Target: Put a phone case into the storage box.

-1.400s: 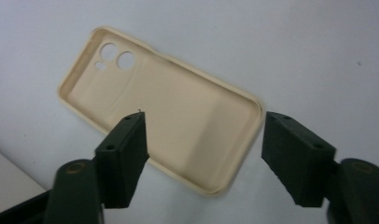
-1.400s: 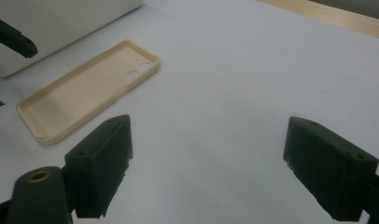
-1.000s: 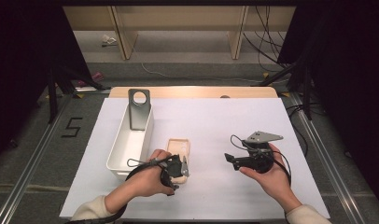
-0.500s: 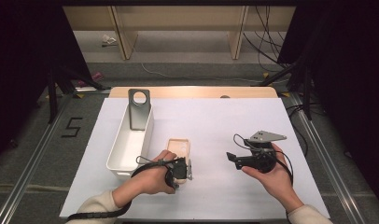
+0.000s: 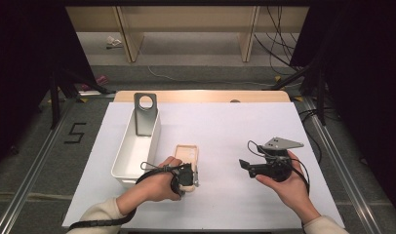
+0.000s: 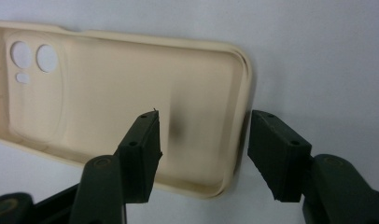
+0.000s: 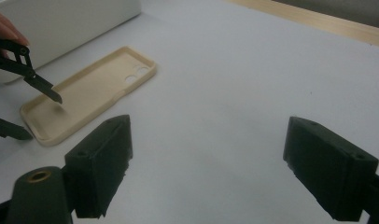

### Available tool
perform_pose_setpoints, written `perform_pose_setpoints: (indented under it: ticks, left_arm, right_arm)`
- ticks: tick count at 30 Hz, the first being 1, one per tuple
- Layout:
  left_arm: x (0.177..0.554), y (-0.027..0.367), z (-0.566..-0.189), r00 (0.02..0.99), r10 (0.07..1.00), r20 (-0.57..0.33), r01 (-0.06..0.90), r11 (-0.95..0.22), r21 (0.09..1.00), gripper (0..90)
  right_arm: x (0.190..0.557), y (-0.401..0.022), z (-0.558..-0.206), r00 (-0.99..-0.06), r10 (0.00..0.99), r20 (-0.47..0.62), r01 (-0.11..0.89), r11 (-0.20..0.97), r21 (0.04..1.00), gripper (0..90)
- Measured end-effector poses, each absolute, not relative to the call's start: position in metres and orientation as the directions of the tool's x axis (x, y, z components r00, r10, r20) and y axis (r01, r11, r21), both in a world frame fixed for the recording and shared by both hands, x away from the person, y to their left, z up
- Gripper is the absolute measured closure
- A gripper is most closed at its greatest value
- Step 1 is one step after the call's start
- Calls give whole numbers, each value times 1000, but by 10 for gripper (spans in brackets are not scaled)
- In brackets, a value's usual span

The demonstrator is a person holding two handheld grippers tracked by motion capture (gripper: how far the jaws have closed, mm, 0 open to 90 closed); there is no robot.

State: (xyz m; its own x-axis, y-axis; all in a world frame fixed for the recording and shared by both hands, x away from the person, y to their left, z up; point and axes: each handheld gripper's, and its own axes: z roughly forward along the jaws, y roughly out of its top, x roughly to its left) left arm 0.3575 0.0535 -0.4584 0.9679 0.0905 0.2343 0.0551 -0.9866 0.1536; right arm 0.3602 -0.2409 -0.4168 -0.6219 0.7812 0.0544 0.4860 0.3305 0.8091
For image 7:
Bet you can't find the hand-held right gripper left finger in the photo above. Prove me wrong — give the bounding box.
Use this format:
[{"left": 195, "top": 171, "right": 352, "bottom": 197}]
[{"left": 63, "top": 114, "right": 134, "bottom": 219}]

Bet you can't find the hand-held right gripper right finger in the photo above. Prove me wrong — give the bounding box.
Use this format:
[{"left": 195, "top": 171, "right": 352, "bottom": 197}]
[{"left": 283, "top": 116, "right": 379, "bottom": 222}]

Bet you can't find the beige phone case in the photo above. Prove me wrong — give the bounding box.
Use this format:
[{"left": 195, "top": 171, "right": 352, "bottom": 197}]
[{"left": 20, "top": 45, "right": 158, "bottom": 147}]

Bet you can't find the white oblong plastic container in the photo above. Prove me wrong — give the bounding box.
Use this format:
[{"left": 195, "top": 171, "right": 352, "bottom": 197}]
[{"left": 0, "top": 0, "right": 143, "bottom": 85}]

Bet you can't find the white table cover sheet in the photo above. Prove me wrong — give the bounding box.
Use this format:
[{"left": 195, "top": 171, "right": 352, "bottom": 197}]
[{"left": 0, "top": 0, "right": 379, "bottom": 224}]

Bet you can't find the light wooden table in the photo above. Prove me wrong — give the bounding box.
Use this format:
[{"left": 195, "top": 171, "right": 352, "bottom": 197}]
[{"left": 224, "top": 0, "right": 379, "bottom": 49}]

